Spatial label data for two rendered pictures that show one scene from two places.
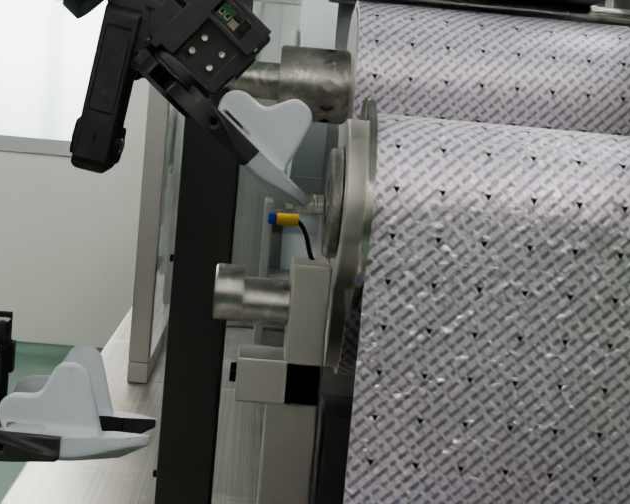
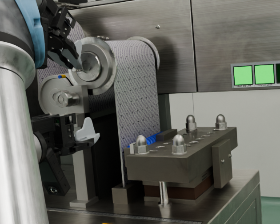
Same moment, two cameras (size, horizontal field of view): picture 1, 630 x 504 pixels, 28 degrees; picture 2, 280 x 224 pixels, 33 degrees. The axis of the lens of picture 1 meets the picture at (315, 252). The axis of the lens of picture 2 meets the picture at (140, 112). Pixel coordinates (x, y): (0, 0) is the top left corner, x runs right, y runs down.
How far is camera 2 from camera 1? 95 cm
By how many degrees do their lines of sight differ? 58
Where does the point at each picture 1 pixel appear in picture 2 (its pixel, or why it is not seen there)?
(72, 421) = (90, 133)
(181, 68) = (63, 34)
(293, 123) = (79, 46)
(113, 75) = (46, 38)
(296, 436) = not seen: hidden behind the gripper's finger
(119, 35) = (45, 26)
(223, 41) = (64, 25)
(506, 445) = (137, 115)
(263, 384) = (81, 120)
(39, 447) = (90, 142)
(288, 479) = not seen: hidden behind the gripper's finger
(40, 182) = not seen: outside the picture
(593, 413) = (146, 103)
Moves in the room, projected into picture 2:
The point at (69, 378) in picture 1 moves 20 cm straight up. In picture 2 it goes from (88, 122) to (79, 27)
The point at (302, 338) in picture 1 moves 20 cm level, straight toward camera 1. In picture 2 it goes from (86, 105) to (155, 103)
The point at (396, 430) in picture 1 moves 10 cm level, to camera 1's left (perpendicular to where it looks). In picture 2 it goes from (124, 118) to (102, 124)
